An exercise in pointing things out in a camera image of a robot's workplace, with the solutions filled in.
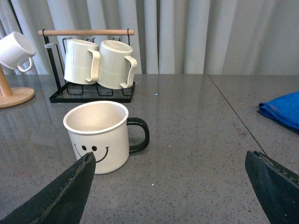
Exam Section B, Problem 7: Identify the wooden mug tree stand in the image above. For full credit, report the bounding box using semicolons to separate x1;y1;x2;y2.
0;67;35;109

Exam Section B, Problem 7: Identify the grey pleated curtain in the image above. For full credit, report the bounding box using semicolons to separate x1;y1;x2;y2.
0;0;299;75

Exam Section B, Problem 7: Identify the blue folded cloth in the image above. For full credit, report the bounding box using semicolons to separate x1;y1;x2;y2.
259;91;299;130

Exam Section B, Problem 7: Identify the cream ribbed mug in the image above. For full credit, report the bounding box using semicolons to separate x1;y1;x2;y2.
64;39;100;85
97;40;137;90

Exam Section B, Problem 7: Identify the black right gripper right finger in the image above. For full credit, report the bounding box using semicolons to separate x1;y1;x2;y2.
245;151;299;224

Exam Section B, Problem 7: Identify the small white hanging cup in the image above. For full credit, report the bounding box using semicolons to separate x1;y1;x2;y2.
0;32;36;72

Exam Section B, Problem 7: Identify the cream ribbed mug left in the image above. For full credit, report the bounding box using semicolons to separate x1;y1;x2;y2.
64;39;100;85

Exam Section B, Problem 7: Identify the cream ribbed mug right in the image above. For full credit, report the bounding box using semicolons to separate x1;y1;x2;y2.
97;40;137;90

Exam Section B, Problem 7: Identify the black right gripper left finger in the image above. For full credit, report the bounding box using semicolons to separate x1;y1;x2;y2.
0;153;96;224

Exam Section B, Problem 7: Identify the black wire mug rack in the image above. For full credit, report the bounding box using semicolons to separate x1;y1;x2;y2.
38;28;135;103

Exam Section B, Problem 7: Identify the white smiley face mug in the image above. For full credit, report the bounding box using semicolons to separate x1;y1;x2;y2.
63;101;150;175

